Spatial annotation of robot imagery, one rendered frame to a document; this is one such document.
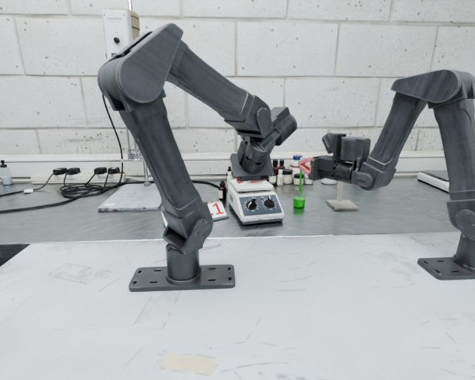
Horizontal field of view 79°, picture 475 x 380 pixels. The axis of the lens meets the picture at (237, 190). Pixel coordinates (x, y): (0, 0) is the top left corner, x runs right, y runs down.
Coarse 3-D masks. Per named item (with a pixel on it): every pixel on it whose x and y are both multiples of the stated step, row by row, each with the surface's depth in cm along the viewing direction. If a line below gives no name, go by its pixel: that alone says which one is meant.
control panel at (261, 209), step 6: (240, 198) 86; (246, 198) 86; (252, 198) 86; (258, 198) 87; (264, 198) 87; (276, 198) 88; (258, 204) 85; (264, 204) 85; (276, 204) 86; (246, 210) 83; (252, 210) 83; (258, 210) 83; (264, 210) 84; (270, 210) 84; (276, 210) 84
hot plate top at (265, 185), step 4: (232, 180) 96; (232, 184) 93; (236, 184) 92; (240, 184) 92; (244, 184) 92; (248, 184) 92; (252, 184) 92; (256, 184) 92; (260, 184) 92; (264, 184) 92; (268, 184) 92; (236, 188) 88; (240, 188) 87; (244, 188) 87; (248, 188) 87; (252, 188) 88; (256, 188) 88; (260, 188) 88; (264, 188) 89; (268, 188) 89; (272, 188) 89
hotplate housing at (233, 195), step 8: (232, 192) 91; (240, 192) 89; (248, 192) 89; (256, 192) 89; (264, 192) 89; (272, 192) 89; (232, 200) 92; (232, 208) 94; (240, 208) 84; (280, 208) 85; (240, 216) 83; (248, 216) 82; (256, 216) 82; (264, 216) 83; (272, 216) 83; (280, 216) 84
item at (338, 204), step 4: (340, 184) 98; (340, 188) 99; (340, 192) 99; (340, 196) 99; (328, 200) 101; (332, 200) 101; (336, 200) 101; (340, 200) 100; (344, 200) 101; (348, 200) 101; (332, 204) 97; (336, 204) 97; (340, 204) 97; (344, 204) 97; (348, 204) 97; (352, 204) 97; (336, 208) 94; (340, 208) 94; (344, 208) 94; (348, 208) 94; (352, 208) 94; (356, 208) 94
